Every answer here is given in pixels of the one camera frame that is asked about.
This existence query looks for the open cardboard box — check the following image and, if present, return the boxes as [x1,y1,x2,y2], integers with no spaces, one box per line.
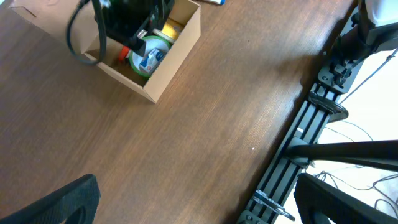
[11,0,201,103]

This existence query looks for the right black camera cable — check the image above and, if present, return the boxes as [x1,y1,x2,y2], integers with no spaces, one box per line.
[65,0,108,66]

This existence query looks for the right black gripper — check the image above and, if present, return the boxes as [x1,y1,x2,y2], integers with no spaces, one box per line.
[102,0,175,57]

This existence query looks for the blue whiteboard marker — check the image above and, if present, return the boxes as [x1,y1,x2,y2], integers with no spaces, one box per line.
[203,0,226,6]

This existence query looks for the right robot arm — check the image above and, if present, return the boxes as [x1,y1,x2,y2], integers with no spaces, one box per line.
[96,0,397,88]

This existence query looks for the yellow sticky note pad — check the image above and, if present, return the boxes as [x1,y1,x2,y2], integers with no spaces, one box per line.
[153,19,185,44]

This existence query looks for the black tripod leg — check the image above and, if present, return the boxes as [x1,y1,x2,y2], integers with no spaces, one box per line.
[284,138,397,172]

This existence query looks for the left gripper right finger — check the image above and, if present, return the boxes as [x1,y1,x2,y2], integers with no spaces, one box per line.
[294,174,397,224]

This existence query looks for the loose floor cables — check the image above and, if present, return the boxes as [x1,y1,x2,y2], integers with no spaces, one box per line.
[310,46,398,212]

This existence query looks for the black aluminium frame rail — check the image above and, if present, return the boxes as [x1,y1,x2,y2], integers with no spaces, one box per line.
[238,60,363,223]

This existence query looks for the small white blue box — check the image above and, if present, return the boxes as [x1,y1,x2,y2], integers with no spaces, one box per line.
[139,48,165,75]

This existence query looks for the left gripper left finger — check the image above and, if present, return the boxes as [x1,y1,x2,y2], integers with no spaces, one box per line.
[1,174,101,224]

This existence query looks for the green tape roll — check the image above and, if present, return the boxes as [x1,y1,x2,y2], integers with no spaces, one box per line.
[129,35,171,78]

